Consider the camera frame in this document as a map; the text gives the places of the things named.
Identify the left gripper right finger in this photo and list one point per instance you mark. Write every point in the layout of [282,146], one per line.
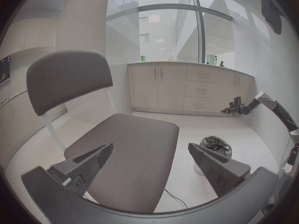
[219,169]

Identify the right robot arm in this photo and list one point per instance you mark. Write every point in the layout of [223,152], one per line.
[282,115]

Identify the grey chair with white legs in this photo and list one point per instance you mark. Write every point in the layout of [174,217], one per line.
[130,148]

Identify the black wall screen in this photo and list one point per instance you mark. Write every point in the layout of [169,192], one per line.
[4,71]

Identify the green cup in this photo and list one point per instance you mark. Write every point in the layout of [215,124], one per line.
[143,58]

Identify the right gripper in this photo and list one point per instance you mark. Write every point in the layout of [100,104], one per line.
[233,110]

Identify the beige wall cabinet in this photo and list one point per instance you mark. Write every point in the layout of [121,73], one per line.
[35,34]

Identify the pale green kettle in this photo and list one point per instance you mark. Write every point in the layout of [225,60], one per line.
[210,59]

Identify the beige cabinet with drawers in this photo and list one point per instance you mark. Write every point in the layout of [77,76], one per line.
[170,87]

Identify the black plastic bag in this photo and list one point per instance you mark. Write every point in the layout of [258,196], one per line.
[217,146]

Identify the window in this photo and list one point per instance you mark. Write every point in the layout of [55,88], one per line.
[163,27]

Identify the pale low cabinet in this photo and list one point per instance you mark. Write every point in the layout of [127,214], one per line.
[18,115]

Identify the white trash bin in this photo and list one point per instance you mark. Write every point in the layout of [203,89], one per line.
[197,169]

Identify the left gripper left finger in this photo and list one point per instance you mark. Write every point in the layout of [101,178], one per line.
[79,169]

